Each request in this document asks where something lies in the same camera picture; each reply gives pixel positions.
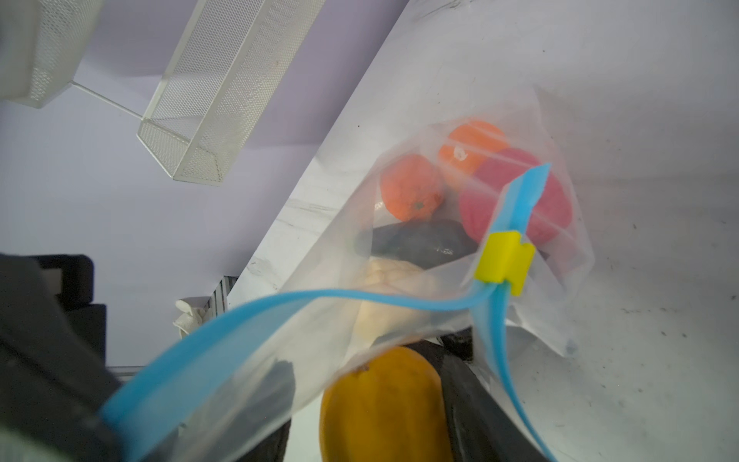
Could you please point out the yellow-brown toy potato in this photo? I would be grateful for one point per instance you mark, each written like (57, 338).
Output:
(390, 409)

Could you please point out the white mesh two-tier shelf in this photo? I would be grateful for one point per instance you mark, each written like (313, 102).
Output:
(222, 75)

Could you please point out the white cloth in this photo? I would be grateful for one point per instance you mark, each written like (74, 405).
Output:
(192, 314)

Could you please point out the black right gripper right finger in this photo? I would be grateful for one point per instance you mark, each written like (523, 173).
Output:
(479, 429)

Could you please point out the pink toy fruit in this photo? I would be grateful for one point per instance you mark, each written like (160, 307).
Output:
(512, 189)

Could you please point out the dark purple toy eggplant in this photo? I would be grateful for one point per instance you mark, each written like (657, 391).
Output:
(426, 244)

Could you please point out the orange toy fruit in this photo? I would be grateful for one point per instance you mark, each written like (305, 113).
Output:
(467, 147)
(412, 188)

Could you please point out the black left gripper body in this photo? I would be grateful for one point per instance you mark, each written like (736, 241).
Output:
(53, 375)

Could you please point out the clear zip bag blue zipper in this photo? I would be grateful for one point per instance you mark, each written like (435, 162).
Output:
(342, 307)

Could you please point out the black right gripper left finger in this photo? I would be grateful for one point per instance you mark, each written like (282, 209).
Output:
(248, 419)

